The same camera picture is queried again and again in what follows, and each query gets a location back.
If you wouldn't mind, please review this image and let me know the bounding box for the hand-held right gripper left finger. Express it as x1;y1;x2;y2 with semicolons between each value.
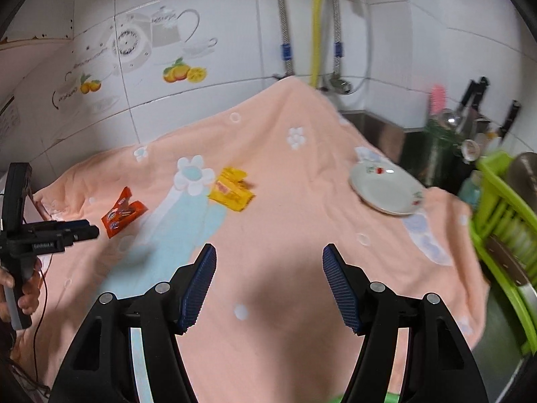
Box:
49;243;217;403

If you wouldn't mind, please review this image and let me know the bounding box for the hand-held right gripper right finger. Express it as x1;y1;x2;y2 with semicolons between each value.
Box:
322;243;489;403

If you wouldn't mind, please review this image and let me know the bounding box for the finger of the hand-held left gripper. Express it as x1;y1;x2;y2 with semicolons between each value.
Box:
31;219;91;233
59;224;100;246

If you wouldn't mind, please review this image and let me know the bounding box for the person's left hand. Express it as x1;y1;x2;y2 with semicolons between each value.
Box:
0;256;45;324

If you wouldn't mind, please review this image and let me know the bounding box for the orange snack wrapper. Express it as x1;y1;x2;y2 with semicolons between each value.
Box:
101;187;148;240

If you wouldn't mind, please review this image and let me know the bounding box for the yellow snack wrapper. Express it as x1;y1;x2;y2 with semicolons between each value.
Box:
208;167;256;212

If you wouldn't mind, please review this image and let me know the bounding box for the white plate with red print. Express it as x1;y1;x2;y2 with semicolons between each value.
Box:
349;160;426;216

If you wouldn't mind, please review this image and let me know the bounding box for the peach floral blanket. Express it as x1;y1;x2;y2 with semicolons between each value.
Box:
31;76;489;403

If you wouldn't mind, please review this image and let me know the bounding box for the stainless steel sink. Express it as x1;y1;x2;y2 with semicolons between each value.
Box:
340;109;420;185

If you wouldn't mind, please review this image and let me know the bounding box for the dark utensil holder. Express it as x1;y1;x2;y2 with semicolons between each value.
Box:
424;122;462;185

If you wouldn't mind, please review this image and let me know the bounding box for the green dish rack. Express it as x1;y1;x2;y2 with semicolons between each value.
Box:
470;151;537;357

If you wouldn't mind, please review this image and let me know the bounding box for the small printed cup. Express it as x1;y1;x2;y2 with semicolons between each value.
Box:
461;138;481;162

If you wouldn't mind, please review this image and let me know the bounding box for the metal ladle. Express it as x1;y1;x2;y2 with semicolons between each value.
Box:
436;109;460;131

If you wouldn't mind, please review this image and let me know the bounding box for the metal water valve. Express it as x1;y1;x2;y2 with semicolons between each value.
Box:
316;73;353;95

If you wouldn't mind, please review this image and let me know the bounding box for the pink brush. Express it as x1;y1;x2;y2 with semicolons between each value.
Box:
430;85;447;114

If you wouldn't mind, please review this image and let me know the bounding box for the grey round pan lid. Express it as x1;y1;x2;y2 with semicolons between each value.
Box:
512;153;537;189

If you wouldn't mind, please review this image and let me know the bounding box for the yellow pipe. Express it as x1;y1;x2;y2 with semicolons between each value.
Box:
310;0;329;89

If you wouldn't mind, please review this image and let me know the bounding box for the thin black cable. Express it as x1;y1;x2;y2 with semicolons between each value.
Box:
31;235;55;387

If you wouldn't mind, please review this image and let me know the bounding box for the black knife handle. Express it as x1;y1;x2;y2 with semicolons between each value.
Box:
501;100;521;139
459;76;491;114

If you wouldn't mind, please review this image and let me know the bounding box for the thin grey hose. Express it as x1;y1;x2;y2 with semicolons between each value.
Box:
348;0;375;93

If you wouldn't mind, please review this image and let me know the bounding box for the braided metal hose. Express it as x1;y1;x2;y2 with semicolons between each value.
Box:
329;0;349;80
272;0;295;77

